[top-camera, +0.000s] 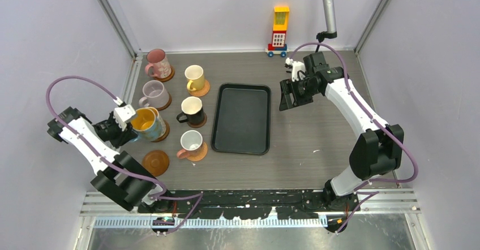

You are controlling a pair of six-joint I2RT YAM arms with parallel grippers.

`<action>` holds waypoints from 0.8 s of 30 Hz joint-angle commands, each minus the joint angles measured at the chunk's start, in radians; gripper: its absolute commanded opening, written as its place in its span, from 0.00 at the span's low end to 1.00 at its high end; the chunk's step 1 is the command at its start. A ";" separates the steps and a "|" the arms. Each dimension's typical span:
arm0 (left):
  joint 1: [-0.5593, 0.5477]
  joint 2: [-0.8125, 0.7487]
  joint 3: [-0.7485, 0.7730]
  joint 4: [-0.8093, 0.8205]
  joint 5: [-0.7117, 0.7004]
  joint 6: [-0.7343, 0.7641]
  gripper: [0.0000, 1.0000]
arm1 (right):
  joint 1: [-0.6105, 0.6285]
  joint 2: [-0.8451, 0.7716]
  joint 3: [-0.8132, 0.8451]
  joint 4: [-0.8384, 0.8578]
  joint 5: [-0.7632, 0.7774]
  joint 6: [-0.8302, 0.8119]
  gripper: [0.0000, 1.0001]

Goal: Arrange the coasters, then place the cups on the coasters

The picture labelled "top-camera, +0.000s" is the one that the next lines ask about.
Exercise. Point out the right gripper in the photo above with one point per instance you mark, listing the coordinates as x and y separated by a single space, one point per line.
288 86

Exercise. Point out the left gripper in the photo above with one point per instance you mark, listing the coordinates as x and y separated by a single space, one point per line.
123 137

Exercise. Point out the blue orange-inside mug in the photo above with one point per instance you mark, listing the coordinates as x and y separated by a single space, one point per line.
146 124

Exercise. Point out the black plastic tray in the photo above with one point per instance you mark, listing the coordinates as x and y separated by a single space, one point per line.
242 119

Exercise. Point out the lilac ribbed mug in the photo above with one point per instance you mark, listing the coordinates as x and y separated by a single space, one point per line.
154 94

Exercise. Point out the woven rattan coaster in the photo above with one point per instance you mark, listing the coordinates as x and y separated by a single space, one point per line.
200 154
202 92

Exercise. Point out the salmon pink mug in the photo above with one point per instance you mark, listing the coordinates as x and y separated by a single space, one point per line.
191 143

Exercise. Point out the black white-inside mug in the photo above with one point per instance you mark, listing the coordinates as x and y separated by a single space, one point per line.
191 110

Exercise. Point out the dusty pink mug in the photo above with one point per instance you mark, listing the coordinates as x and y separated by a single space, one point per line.
158 64

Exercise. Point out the dark walnut round coaster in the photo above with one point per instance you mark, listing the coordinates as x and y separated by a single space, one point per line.
202 123

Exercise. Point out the yellow mug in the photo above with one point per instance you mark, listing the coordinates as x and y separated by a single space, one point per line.
195 77

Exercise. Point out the white floral orange-inside mug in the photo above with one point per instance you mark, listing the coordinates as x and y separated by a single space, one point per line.
159 118

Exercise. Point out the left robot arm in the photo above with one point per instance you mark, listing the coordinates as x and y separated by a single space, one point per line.
117 174

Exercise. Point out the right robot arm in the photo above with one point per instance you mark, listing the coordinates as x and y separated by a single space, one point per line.
376 151

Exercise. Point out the colourful toy block tower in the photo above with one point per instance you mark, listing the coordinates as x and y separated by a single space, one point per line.
278 45

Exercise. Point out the brown wooden saucer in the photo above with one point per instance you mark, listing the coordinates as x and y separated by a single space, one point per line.
156 162
165 135
168 77
166 105

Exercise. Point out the brown wooden saucer near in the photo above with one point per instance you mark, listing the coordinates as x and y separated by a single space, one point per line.
156 162

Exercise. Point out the black tripod stand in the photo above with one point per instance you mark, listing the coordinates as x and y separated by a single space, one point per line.
321 36

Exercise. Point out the brown wooden saucer far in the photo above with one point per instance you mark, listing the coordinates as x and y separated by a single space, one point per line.
168 77

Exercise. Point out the grey metal pole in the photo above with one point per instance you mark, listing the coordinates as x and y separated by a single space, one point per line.
329 14

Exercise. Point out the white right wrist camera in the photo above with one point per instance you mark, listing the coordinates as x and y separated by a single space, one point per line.
296 68

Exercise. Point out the aluminium rail frame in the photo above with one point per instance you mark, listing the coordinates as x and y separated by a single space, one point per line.
108 215

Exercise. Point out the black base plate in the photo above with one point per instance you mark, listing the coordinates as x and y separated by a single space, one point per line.
260 203

